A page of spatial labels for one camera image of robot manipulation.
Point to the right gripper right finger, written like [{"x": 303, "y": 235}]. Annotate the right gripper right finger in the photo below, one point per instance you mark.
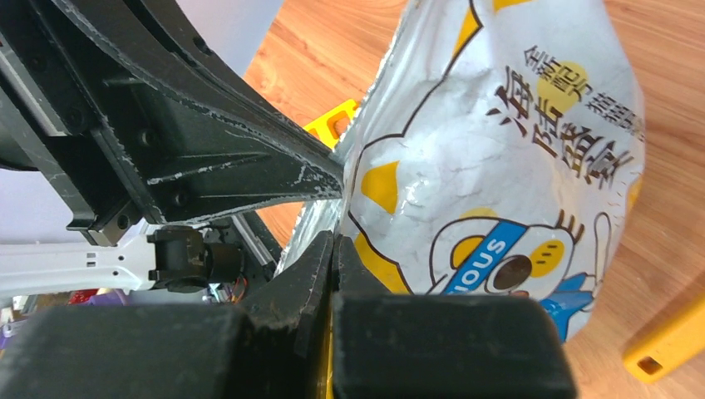
[{"x": 387, "y": 345}]

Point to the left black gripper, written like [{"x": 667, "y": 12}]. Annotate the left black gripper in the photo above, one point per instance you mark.
[{"x": 128, "y": 114}]

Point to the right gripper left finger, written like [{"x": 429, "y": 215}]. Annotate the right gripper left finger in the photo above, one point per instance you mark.
[{"x": 267, "y": 346}]

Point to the pet food bag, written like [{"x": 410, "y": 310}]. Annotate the pet food bag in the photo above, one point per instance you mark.
[{"x": 498, "y": 152}]

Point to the yellow plastic scoop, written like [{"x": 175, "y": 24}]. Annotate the yellow plastic scoop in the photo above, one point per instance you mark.
[{"x": 668, "y": 346}]

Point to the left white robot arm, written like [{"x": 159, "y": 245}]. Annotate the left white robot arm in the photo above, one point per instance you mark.
[{"x": 39, "y": 255}]

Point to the yellow triangular scraper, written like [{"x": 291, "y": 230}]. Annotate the yellow triangular scraper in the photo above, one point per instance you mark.
[{"x": 324, "y": 127}]

